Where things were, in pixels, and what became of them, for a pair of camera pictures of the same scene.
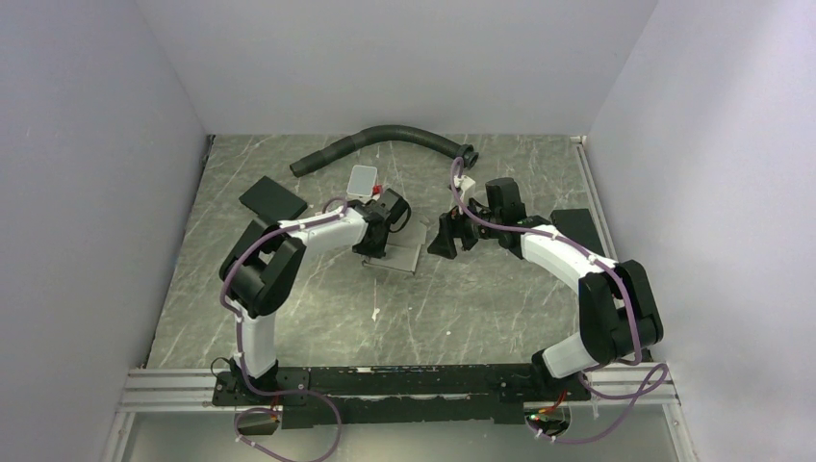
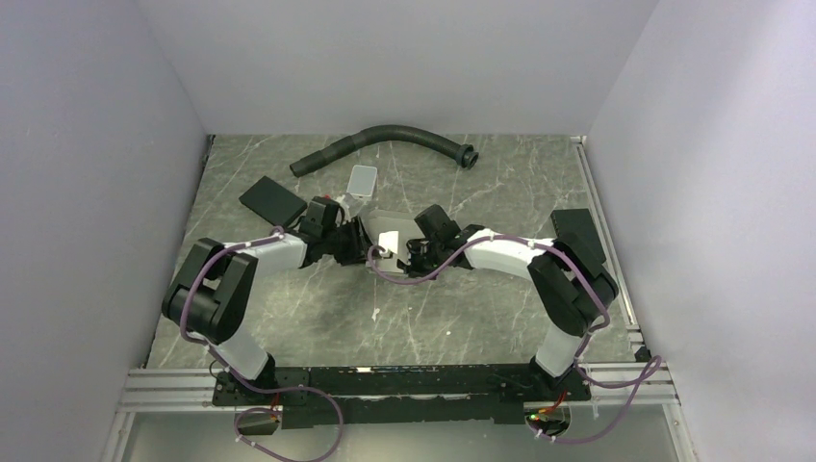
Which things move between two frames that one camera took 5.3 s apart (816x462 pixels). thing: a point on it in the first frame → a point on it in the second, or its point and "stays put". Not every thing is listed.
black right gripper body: [470, 230] → [424, 260]
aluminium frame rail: [171, 390] stays put
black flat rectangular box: [272, 201] stays put
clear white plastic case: [361, 183] stays put
